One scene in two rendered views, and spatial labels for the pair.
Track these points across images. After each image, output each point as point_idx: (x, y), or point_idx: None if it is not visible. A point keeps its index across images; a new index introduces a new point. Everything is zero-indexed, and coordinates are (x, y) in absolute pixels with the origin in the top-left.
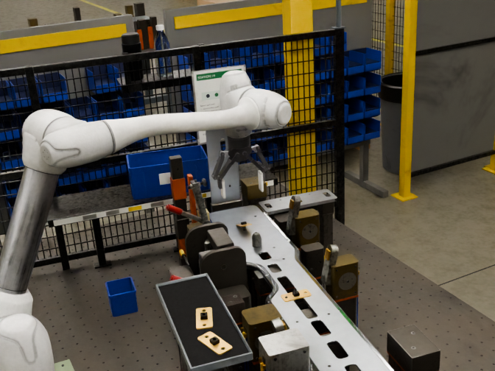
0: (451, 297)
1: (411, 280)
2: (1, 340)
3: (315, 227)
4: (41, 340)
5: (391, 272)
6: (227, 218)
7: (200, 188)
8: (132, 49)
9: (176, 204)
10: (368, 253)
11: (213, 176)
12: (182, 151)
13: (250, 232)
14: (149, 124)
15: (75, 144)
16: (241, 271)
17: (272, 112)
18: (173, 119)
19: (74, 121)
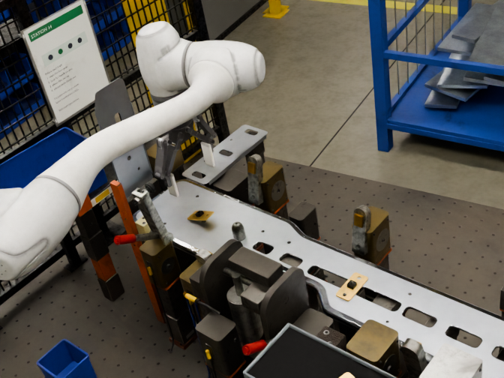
0: (424, 195)
1: (369, 191)
2: None
3: (282, 183)
4: None
5: (342, 191)
6: (165, 213)
7: (97, 184)
8: None
9: (82, 220)
10: (299, 177)
11: (160, 175)
12: (44, 144)
13: (214, 222)
14: (103, 151)
15: (39, 234)
16: (301, 294)
17: (250, 72)
18: (130, 131)
19: (7, 197)
